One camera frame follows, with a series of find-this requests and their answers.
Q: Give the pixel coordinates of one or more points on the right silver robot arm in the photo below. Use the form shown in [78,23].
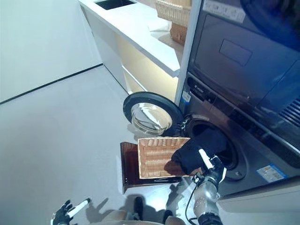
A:
[206,199]

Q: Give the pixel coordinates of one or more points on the small wicker basket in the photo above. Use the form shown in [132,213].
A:
[173,11]

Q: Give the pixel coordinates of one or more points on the dark stacked dryer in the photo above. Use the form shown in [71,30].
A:
[246,65]

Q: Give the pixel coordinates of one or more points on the right black robot foot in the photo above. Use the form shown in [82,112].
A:
[168,214]

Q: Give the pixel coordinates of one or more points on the black robot foot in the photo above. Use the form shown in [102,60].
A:
[168,214]
[139,206]

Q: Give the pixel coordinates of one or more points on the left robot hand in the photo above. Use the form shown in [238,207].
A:
[62,216]

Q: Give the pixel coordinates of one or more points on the blue white appliance sticker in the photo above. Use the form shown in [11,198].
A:
[268,172]

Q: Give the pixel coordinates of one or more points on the flat wicker tray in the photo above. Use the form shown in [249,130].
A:
[179,34]

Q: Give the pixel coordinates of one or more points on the brown glossy wooden stool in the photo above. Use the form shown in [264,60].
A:
[129,168]

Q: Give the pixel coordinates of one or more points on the rectangular wicker laundry basket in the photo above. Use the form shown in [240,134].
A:
[154,157]

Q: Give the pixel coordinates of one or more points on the cream base cabinet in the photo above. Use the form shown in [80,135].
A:
[145,70]

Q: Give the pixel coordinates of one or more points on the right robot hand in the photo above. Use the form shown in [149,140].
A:
[215,171]

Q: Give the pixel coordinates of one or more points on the white dryer label strip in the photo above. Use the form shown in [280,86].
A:
[222,9]

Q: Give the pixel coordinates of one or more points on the black garment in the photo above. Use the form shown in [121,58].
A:
[197,150]

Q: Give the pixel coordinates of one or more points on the left black robot foot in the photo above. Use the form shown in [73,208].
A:
[139,206]

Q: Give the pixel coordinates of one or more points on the white vertical side panel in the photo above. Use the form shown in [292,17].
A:
[187,58]

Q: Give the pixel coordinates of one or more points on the white countertop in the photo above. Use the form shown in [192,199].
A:
[131,30]

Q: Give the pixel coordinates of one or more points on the round glass washing machine door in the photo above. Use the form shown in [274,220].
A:
[150,114]

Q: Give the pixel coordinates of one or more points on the black recessed countertop bin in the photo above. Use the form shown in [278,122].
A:
[114,4]

